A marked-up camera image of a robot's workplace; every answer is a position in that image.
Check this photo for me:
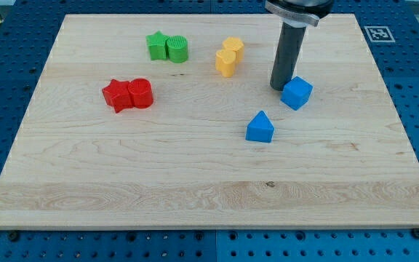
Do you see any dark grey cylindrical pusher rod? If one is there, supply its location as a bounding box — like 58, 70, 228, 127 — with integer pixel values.
270, 23, 306, 91

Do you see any blue cube block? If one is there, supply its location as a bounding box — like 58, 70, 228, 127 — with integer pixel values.
281, 76, 313, 111

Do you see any blue triangle block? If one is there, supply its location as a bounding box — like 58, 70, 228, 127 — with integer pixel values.
245, 111, 275, 143

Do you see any yellow hexagon block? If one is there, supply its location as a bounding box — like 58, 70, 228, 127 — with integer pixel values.
222, 36, 244, 63

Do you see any yellow heart block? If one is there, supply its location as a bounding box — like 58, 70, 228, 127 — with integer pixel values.
215, 49, 236, 77

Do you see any white fiducial marker tag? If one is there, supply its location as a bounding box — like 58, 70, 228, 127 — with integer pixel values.
364, 25, 395, 43

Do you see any green cylinder block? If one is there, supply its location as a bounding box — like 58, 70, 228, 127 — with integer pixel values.
167, 35, 188, 63

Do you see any green star block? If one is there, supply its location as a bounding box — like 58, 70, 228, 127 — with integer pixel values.
145, 31, 169, 60

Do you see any light wooden board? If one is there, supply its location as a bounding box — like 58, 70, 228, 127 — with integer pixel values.
0, 14, 419, 230

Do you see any red cylinder block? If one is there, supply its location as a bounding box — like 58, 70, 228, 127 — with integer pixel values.
127, 78, 153, 108

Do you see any red star block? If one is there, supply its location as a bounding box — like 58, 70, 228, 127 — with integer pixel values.
102, 79, 133, 113

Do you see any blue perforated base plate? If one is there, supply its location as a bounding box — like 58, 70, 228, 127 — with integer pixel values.
0, 0, 419, 261

